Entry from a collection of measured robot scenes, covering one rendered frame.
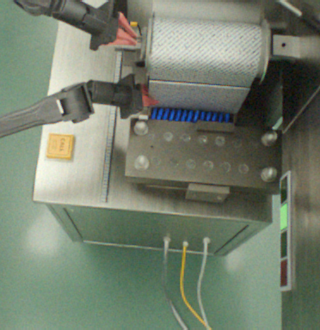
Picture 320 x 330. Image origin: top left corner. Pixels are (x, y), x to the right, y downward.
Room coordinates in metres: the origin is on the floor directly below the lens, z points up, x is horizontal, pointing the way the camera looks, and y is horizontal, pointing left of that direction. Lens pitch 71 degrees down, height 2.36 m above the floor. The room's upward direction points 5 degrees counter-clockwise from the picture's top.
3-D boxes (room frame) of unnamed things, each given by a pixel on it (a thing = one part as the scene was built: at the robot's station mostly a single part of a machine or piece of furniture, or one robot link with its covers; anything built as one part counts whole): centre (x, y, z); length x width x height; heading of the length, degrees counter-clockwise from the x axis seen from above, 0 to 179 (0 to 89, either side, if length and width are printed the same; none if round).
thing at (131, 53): (0.64, -0.07, 1.05); 0.06 x 0.05 x 0.31; 79
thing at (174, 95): (0.51, -0.21, 1.10); 0.23 x 0.01 x 0.18; 79
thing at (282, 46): (0.54, -0.39, 1.28); 0.06 x 0.05 x 0.02; 79
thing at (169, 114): (0.50, -0.20, 1.03); 0.21 x 0.04 x 0.03; 79
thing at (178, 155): (0.39, -0.23, 1.00); 0.40 x 0.16 x 0.06; 79
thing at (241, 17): (0.69, -0.24, 1.17); 0.26 x 0.12 x 0.12; 79
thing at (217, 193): (0.30, -0.22, 0.96); 0.10 x 0.03 x 0.11; 79
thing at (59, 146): (0.49, 0.16, 0.91); 0.07 x 0.07 x 0.02; 79
